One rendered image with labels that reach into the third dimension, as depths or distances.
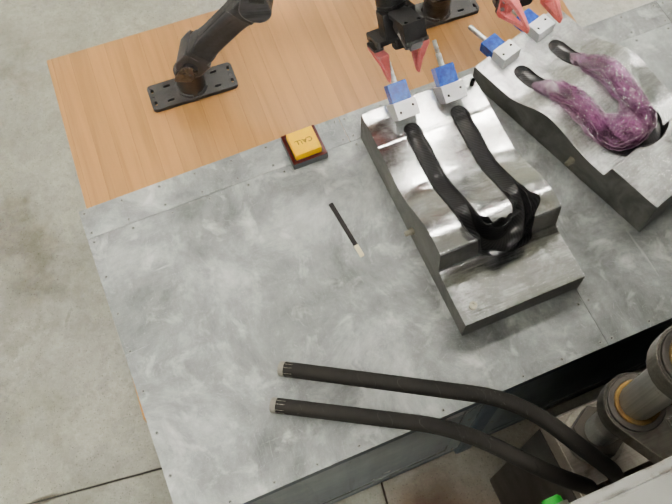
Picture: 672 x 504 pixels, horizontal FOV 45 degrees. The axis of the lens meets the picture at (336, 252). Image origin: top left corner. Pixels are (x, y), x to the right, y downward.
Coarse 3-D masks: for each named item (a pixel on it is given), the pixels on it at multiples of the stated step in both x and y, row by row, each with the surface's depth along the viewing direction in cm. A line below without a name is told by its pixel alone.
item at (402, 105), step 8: (392, 72) 168; (392, 80) 169; (400, 80) 168; (384, 88) 170; (392, 88) 168; (400, 88) 168; (408, 88) 169; (392, 96) 168; (400, 96) 168; (408, 96) 169; (392, 104) 168; (400, 104) 167; (408, 104) 168; (416, 104) 168; (392, 112) 170; (400, 112) 169; (408, 112) 168; (416, 112) 168
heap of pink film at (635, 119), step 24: (600, 72) 172; (624, 72) 172; (552, 96) 172; (576, 96) 168; (624, 96) 171; (576, 120) 169; (600, 120) 169; (624, 120) 170; (648, 120) 169; (600, 144) 169; (624, 144) 167
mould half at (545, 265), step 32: (416, 96) 173; (480, 96) 173; (384, 128) 170; (448, 128) 170; (480, 128) 170; (384, 160) 168; (416, 160) 168; (448, 160) 168; (512, 160) 166; (416, 192) 164; (480, 192) 161; (544, 192) 158; (416, 224) 162; (448, 224) 156; (544, 224) 161; (448, 256) 156; (480, 256) 161; (512, 256) 161; (544, 256) 161; (448, 288) 159; (480, 288) 158; (512, 288) 158; (544, 288) 158; (480, 320) 156
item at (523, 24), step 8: (504, 0) 143; (512, 0) 141; (520, 0) 147; (528, 0) 147; (496, 8) 146; (504, 8) 146; (512, 8) 142; (520, 8) 142; (504, 16) 146; (512, 16) 145; (520, 16) 142; (520, 24) 143; (528, 24) 142; (528, 32) 143
